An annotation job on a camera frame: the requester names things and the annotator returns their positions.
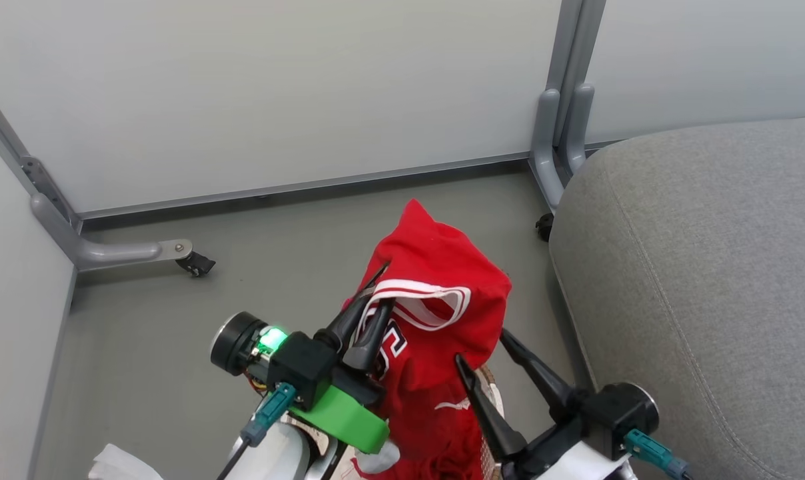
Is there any curved grey partition foot pair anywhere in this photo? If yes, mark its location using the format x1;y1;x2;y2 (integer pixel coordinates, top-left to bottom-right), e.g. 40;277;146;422
530;83;595;211

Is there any black caster on long foot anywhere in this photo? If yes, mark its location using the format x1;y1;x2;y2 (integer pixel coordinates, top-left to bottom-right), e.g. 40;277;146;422
175;251;217;279

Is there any grey partition bottom rail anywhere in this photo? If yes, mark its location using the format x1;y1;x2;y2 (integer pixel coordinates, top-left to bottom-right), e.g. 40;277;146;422
77;152;534;221

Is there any long grey partition foot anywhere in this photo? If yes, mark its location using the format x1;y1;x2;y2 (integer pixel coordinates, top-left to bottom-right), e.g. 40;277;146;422
30;193;194;273

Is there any camera cable teal plug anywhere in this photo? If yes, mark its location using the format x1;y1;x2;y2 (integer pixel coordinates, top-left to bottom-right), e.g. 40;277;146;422
623;429;691;480
216;383;298;480

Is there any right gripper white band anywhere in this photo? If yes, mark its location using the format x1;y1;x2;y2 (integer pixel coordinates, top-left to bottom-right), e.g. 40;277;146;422
455;327;628;480

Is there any grey fabric sofa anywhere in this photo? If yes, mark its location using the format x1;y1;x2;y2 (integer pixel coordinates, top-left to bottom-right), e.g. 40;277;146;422
549;115;805;480

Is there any cream perforated laundry basket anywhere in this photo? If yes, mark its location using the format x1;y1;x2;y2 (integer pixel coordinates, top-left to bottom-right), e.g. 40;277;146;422
303;363;506;480

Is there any right camera cable teal plug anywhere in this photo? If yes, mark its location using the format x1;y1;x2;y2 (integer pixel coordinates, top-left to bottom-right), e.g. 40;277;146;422
623;429;691;480

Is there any red basketball jersey white trim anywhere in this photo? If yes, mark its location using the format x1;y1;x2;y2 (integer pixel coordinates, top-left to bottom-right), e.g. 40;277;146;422
341;199;513;480

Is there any upright grey partition post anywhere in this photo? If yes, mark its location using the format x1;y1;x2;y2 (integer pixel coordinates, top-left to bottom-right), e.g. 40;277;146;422
547;0;607;149

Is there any left camera cable teal plug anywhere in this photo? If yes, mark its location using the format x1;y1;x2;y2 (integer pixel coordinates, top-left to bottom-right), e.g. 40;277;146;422
216;383;298;480

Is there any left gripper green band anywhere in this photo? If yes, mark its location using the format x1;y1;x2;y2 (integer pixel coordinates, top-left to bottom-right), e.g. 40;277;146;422
288;264;397;456

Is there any slanted grey partition post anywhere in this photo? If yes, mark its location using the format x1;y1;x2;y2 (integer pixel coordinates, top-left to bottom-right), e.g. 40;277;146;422
0;75;82;231

